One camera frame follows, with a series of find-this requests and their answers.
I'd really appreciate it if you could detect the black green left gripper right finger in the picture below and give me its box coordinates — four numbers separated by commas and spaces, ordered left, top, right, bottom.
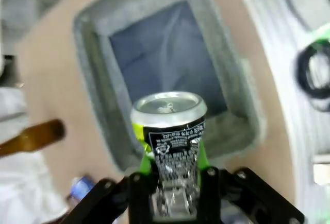
195, 141, 306, 224

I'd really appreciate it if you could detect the person in white clothing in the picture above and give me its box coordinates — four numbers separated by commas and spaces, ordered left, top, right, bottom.
0, 87, 69, 224

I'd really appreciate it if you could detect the crushed black green drink can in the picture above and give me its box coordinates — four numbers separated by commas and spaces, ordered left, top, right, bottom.
130, 92, 208, 216

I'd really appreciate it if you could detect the black coiled cable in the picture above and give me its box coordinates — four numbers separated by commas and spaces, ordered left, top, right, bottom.
294, 40, 330, 112

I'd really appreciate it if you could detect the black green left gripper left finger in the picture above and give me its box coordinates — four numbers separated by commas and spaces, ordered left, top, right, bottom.
60, 151, 159, 224

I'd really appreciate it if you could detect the white aluminium table frame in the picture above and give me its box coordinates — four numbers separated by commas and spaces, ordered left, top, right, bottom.
234, 0, 330, 191

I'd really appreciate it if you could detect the grey basket with dark liner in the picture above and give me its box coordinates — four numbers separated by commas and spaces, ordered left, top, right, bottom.
73, 0, 266, 173

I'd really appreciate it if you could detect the blue labelled bottle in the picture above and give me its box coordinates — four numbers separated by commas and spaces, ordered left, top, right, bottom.
69, 174, 98, 202

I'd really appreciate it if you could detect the brown glass bottle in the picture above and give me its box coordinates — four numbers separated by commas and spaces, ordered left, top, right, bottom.
0, 119, 65, 158

